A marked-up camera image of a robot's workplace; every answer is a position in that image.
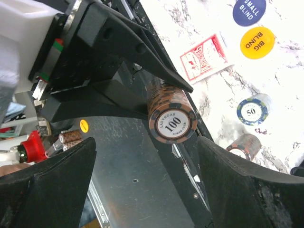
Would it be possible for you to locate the blue poker chip stack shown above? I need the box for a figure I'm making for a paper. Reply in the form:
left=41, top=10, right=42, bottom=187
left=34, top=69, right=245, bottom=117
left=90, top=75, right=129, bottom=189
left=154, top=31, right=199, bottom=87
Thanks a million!
left=237, top=93, right=272, bottom=126

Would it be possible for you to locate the blue small blind button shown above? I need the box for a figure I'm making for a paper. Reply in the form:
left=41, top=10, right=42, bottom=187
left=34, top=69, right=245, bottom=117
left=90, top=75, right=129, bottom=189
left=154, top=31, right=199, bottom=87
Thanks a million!
left=233, top=0, right=266, bottom=27

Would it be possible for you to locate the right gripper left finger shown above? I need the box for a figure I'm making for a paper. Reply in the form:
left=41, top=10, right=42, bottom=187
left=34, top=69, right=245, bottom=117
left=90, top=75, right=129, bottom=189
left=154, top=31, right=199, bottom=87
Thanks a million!
left=0, top=137, right=96, bottom=228

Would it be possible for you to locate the orange big blind button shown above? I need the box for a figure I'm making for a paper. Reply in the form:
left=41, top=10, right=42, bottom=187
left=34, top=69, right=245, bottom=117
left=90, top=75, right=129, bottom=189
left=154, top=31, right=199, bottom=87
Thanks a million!
left=240, top=27, right=276, bottom=59

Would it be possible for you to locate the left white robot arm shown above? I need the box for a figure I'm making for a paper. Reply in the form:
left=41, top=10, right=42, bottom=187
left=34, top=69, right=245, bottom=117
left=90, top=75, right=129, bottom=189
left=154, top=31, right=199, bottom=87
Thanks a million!
left=0, top=0, right=193, bottom=123

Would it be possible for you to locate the brown poker chip stack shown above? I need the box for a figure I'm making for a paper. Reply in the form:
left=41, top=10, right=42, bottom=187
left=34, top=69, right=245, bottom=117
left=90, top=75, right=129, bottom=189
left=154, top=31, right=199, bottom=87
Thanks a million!
left=147, top=77, right=198, bottom=144

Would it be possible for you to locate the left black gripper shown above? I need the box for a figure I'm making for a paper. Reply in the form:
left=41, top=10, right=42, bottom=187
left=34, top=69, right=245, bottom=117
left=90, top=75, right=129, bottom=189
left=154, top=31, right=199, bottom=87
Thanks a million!
left=29, top=0, right=193, bottom=123

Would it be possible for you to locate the red playing card deck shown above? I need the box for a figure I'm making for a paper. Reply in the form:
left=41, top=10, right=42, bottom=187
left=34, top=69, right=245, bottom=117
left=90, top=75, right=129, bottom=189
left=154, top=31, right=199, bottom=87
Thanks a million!
left=180, top=32, right=233, bottom=85

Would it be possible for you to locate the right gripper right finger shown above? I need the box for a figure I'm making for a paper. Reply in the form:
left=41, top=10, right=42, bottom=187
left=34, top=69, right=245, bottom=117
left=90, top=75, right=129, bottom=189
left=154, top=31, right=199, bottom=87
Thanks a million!
left=197, top=137, right=304, bottom=228

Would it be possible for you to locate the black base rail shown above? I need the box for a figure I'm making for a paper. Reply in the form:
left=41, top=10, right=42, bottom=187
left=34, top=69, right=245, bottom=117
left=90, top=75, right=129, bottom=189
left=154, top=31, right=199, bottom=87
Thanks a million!
left=84, top=117, right=214, bottom=228

